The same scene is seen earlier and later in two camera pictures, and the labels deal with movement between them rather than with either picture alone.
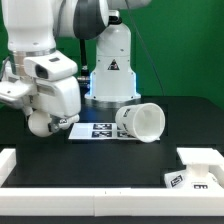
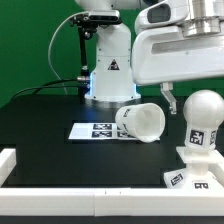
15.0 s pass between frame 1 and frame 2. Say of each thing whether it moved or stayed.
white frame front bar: stayed
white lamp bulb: moved
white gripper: moved
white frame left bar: stayed
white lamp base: stayed
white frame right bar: stayed
